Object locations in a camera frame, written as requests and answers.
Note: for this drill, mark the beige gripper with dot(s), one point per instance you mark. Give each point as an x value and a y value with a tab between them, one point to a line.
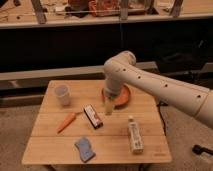
109	106

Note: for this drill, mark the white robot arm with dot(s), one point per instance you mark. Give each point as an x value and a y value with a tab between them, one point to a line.
194	100

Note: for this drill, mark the orange bowl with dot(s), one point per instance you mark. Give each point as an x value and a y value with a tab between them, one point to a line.
123	98

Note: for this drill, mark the brown and white box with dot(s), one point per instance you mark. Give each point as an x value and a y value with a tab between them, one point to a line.
93	116

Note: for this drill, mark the orange toy carrot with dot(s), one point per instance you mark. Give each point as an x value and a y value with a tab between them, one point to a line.
67	121

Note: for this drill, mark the wooden folding table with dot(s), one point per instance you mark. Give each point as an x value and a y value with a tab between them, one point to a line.
110	142

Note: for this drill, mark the translucent plastic cup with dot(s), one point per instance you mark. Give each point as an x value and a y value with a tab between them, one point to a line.
61	92

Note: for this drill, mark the white tube bottle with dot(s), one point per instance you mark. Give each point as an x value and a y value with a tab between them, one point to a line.
136	144

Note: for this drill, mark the blue sponge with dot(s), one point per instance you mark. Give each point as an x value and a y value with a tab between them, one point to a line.
85	149

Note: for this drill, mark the black chair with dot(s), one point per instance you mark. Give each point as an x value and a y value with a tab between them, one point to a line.
178	56

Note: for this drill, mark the black object on floor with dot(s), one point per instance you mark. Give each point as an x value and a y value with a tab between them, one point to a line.
197	149

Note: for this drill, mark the wooden shelf with clutter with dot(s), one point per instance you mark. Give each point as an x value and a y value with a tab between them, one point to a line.
48	13

